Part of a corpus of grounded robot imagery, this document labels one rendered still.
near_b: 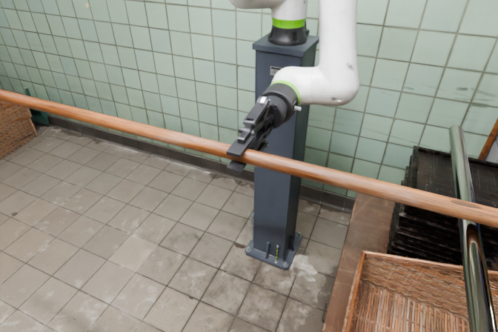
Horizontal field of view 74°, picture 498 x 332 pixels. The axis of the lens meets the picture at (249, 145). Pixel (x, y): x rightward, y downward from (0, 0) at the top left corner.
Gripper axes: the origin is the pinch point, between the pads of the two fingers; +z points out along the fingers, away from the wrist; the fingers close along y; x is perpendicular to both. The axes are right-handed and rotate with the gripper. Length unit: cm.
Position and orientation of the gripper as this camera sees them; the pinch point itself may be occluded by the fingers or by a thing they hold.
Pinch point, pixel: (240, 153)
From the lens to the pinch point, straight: 67.3
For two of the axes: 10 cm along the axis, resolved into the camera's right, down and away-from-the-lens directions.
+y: 0.0, 8.3, 5.7
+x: -9.2, -2.2, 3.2
